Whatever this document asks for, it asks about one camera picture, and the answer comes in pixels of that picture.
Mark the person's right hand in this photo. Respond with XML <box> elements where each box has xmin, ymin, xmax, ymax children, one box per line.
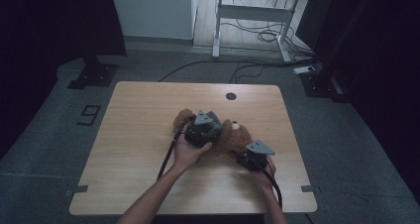
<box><xmin>252</xmin><ymin>156</ymin><xmax>277</xmax><ymax>190</ymax></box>

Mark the left hand-held gripper black cable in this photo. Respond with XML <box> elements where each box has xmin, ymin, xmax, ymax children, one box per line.
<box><xmin>157</xmin><ymin>116</ymin><xmax>196</xmax><ymax>181</ymax></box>

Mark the white power strip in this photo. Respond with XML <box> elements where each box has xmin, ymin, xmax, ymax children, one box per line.
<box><xmin>293</xmin><ymin>64</ymin><xmax>317</xmax><ymax>75</ymax></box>

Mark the grey tape strip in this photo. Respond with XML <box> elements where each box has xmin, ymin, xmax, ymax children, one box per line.
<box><xmin>64</xmin><ymin>184</ymin><xmax>90</xmax><ymax>197</ymax></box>
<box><xmin>300</xmin><ymin>184</ymin><xmax>321</xmax><ymax>194</ymax></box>

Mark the long black floor cable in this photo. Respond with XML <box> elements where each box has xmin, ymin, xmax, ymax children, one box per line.
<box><xmin>157</xmin><ymin>58</ymin><xmax>300</xmax><ymax>83</ymax></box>

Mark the right hand-held gripper black cable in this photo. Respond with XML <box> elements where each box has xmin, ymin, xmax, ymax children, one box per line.
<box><xmin>259</xmin><ymin>158</ymin><xmax>284</xmax><ymax>209</ymax></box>

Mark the black cable bundle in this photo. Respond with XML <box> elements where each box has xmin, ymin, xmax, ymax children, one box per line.
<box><xmin>220</xmin><ymin>0</ymin><xmax>315</xmax><ymax>59</ymax></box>

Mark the dark curtain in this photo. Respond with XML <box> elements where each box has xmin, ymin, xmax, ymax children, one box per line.
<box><xmin>311</xmin><ymin>0</ymin><xmax>420</xmax><ymax>202</ymax></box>
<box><xmin>0</xmin><ymin>0</ymin><xmax>128</xmax><ymax>161</ymax></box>

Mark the brown teddy bear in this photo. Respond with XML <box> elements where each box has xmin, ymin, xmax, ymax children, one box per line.
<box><xmin>172</xmin><ymin>108</ymin><xmax>255</xmax><ymax>158</ymax></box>

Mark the black metal stand base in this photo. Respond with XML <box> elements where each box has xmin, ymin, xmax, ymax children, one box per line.
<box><xmin>299</xmin><ymin>69</ymin><xmax>352</xmax><ymax>103</ymax></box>
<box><xmin>67</xmin><ymin>55</ymin><xmax>120</xmax><ymax>90</ymax></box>

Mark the white metal frame desk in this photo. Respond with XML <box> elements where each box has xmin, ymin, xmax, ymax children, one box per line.
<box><xmin>210</xmin><ymin>0</ymin><xmax>335</xmax><ymax>63</ymax></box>

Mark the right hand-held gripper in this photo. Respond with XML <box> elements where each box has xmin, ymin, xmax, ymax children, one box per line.
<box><xmin>235</xmin><ymin>139</ymin><xmax>276</xmax><ymax>172</ymax></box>

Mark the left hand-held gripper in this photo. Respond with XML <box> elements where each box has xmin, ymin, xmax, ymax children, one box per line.
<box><xmin>183</xmin><ymin>109</ymin><xmax>223</xmax><ymax>150</ymax></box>

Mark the person's left hand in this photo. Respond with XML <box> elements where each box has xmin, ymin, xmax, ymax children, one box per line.
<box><xmin>172</xmin><ymin>134</ymin><xmax>214</xmax><ymax>170</ymax></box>

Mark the hand-held gripper black cable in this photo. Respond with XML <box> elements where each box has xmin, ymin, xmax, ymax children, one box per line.
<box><xmin>259</xmin><ymin>158</ymin><xmax>284</xmax><ymax>209</ymax></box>
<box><xmin>157</xmin><ymin>116</ymin><xmax>196</xmax><ymax>181</ymax></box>

